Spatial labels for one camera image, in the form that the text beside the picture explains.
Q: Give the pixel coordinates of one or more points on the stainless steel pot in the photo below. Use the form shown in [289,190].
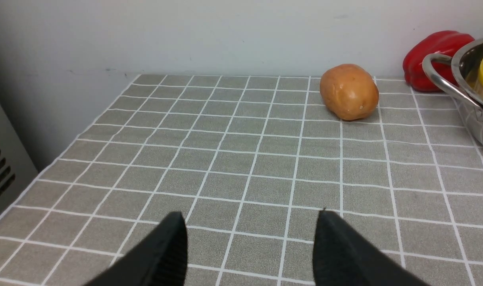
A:
[463,64]

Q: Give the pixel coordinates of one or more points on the grey checkered tablecloth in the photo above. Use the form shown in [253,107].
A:
[250,161]

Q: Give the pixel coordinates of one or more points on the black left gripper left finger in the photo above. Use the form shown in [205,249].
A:
[160,259]

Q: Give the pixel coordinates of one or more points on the brown potato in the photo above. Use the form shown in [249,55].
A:
[349,92]

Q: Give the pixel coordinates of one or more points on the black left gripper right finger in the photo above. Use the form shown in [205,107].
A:
[343,257]

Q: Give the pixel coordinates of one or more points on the grey vented appliance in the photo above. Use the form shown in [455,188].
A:
[16,168]

